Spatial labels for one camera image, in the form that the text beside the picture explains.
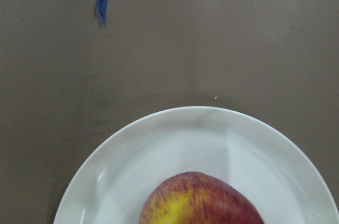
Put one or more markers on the white round plate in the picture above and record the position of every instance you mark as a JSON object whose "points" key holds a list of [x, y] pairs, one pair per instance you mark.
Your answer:
{"points": [[262, 164]]}

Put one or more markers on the brown paper table cover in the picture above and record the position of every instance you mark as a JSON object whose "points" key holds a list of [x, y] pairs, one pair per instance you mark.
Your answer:
{"points": [[68, 82]]}

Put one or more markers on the red yellow apple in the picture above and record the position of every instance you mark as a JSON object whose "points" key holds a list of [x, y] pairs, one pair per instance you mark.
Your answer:
{"points": [[194, 197]]}

